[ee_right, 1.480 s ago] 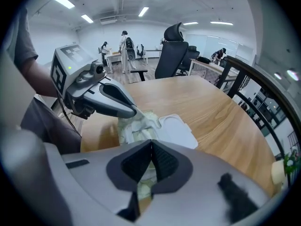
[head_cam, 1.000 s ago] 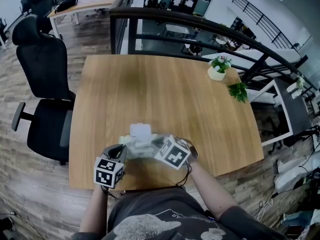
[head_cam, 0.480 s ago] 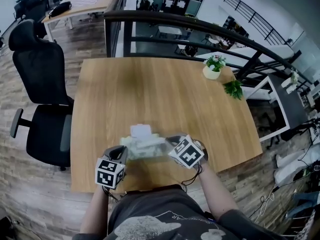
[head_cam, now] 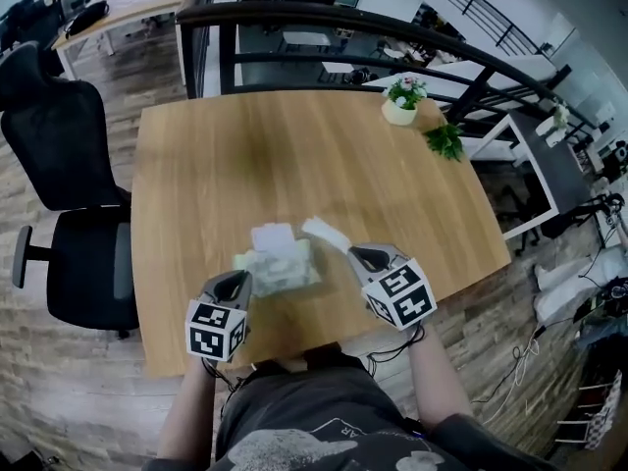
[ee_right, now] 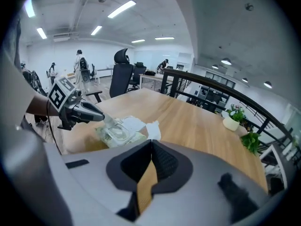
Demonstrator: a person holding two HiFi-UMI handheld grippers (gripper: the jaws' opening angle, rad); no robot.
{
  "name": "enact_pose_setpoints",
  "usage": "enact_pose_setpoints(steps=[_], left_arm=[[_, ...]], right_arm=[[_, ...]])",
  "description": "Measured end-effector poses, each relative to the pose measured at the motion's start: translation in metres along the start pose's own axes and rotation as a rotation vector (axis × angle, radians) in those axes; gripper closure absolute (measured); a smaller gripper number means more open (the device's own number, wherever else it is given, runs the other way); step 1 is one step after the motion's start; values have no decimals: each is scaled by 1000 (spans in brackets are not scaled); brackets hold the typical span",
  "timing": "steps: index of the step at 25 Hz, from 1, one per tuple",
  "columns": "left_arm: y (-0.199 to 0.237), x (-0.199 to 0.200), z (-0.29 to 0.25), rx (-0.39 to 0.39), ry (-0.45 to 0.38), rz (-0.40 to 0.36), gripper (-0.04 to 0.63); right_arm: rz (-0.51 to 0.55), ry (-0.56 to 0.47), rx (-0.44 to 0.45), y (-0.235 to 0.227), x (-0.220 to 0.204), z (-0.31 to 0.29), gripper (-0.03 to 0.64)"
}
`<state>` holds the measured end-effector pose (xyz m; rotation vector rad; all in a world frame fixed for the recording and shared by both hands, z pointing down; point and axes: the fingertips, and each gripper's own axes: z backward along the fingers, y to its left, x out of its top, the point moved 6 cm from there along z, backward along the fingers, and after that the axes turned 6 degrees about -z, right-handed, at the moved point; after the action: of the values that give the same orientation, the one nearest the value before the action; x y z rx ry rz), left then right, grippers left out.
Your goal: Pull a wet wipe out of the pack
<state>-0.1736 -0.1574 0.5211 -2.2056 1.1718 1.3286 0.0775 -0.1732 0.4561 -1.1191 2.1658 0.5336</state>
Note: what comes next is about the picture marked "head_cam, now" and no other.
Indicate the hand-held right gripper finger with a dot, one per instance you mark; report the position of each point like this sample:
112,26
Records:
359,269
392,252

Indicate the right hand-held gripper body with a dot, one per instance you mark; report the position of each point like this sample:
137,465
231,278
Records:
402,297

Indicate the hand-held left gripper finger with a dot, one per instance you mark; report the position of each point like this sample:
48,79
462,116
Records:
208,288
246,295

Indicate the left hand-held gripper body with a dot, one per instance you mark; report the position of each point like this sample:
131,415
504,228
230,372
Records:
211,331

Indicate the green wet wipe pack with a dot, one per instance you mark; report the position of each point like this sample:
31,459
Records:
279,268

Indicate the white wet wipe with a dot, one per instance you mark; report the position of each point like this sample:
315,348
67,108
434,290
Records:
326,233

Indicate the person's right forearm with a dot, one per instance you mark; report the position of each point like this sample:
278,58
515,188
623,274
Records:
439,381

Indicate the person's left forearm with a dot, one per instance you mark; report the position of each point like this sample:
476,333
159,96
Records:
189,410

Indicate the wooden table with white legs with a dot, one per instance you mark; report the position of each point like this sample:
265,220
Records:
294,165

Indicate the green leafy sprig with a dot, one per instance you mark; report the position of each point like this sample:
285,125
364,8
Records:
446,141

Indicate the person's dark printed shirt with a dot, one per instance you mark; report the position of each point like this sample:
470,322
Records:
314,420

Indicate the white pot with flowers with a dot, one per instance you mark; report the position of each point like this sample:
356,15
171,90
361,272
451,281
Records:
400,106

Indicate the grey side table white legs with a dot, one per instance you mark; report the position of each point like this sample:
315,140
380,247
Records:
554,165

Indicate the small white bottle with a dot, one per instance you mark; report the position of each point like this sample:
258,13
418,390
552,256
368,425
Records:
554,139

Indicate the black high-back office chair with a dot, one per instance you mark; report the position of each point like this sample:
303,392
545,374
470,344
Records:
59,150

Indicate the small white flower vase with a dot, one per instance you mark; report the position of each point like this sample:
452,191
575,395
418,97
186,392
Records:
560,115

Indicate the black metal railing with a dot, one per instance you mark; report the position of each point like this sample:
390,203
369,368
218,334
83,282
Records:
314,13

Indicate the black stair railing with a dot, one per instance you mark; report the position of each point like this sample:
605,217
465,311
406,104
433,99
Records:
476,5

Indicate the black bag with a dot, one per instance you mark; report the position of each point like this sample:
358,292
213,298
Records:
87,16

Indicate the white frame stool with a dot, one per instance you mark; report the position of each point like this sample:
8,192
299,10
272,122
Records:
596,410

